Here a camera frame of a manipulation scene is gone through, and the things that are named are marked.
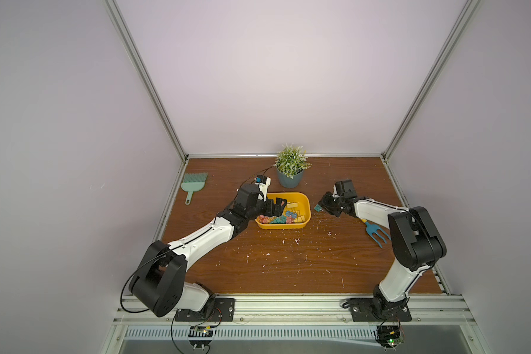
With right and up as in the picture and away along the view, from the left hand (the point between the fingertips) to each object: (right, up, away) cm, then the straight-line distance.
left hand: (281, 199), depth 83 cm
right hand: (+19, -1, +14) cm, 23 cm away
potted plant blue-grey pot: (+4, +6, +20) cm, 22 cm away
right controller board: (+34, -42, -15) cm, 56 cm away
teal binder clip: (+17, -6, +14) cm, 23 cm away
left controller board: (-27, -43, -12) cm, 52 cm away
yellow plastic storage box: (+7, -8, +12) cm, 16 cm away
